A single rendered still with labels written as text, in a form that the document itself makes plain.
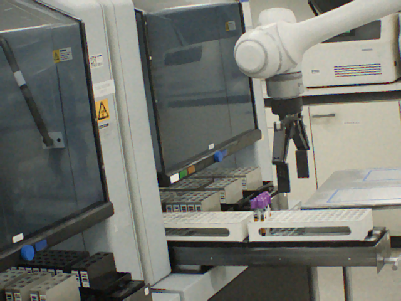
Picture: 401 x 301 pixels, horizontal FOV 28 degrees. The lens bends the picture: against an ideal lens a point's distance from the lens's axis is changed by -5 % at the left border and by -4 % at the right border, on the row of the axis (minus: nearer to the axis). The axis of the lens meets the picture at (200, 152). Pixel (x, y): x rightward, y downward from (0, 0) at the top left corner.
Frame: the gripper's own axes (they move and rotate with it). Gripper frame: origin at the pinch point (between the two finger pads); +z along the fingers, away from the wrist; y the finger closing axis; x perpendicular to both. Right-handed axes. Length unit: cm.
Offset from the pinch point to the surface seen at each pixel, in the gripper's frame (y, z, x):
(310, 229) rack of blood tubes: 4.7, 13.8, -1.6
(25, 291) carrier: -59, 9, 38
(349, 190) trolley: 40.9, 13.6, -1.7
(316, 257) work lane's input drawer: -6.7, 17.2, -6.9
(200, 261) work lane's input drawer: -6.6, 19.1, 24.4
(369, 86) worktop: 227, 7, 39
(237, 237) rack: -4.8, 13.2, 14.2
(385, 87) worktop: 227, 8, 31
